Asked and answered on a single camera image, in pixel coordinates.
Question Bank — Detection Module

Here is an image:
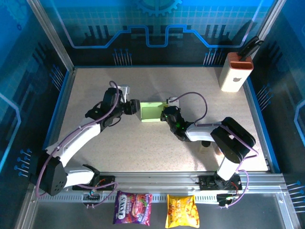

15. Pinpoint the light green paper box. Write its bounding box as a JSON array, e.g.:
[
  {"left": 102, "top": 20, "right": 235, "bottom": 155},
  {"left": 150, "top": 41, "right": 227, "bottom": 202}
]
[{"left": 139, "top": 101, "right": 169, "bottom": 124}]

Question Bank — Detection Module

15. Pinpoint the small jar with black lid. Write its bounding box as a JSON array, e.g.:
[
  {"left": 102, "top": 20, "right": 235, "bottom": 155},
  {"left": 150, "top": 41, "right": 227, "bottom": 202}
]
[{"left": 199, "top": 140, "right": 212, "bottom": 155}]

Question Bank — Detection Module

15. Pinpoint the white knife block orange top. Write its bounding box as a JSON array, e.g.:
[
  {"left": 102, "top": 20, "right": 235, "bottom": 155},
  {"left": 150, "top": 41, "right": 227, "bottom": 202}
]
[{"left": 218, "top": 52, "right": 254, "bottom": 93}]

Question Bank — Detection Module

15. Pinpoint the yellow snack bag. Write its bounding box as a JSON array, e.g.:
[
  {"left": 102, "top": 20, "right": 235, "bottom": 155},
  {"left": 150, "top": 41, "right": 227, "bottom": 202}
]
[{"left": 164, "top": 194, "right": 200, "bottom": 229}]

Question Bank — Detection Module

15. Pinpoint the purple candy bag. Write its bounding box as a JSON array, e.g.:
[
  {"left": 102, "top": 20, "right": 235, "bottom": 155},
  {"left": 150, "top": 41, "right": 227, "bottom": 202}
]
[{"left": 112, "top": 190, "right": 153, "bottom": 227}]

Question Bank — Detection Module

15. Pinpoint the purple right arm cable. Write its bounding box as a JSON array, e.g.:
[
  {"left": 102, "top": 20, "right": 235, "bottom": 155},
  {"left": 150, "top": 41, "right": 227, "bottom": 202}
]
[{"left": 169, "top": 92, "right": 260, "bottom": 210}]

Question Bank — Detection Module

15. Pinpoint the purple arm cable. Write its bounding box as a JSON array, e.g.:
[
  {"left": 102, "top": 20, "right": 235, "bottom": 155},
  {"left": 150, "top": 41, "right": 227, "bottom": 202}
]
[
  {"left": 169, "top": 92, "right": 260, "bottom": 210},
  {"left": 35, "top": 81, "right": 120, "bottom": 210}
]

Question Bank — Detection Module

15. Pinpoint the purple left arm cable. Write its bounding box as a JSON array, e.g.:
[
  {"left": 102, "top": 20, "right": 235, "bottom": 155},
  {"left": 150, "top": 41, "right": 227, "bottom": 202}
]
[{"left": 35, "top": 81, "right": 120, "bottom": 210}]

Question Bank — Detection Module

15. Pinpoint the aluminium side rail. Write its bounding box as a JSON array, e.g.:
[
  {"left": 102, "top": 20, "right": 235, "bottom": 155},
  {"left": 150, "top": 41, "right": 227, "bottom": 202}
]
[
  {"left": 39, "top": 68, "right": 77, "bottom": 174},
  {"left": 245, "top": 77, "right": 281, "bottom": 174}
]

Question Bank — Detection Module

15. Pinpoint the aluminium front rail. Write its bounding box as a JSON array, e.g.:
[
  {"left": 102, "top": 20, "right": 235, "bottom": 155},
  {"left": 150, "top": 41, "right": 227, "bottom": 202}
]
[{"left": 30, "top": 172, "right": 286, "bottom": 191}]

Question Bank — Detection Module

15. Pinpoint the slotted cable duct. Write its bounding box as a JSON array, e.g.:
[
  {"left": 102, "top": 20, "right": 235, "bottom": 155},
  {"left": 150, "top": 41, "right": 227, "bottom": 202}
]
[{"left": 37, "top": 193, "right": 221, "bottom": 203}]

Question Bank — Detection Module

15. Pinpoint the small controller board with wires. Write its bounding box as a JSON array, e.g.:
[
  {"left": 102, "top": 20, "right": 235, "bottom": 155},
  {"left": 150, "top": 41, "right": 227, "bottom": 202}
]
[
  {"left": 216, "top": 193, "right": 239, "bottom": 208},
  {"left": 82, "top": 188, "right": 102, "bottom": 203}
]

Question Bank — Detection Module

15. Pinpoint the aluminium corner post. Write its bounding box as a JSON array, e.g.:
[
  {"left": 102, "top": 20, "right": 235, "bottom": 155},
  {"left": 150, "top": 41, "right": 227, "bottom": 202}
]
[
  {"left": 247, "top": 0, "right": 288, "bottom": 60},
  {"left": 25, "top": 0, "right": 77, "bottom": 72}
]

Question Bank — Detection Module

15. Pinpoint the black handled knife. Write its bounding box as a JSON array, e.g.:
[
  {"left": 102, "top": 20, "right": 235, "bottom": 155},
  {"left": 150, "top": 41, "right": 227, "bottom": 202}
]
[{"left": 239, "top": 35, "right": 264, "bottom": 59}]

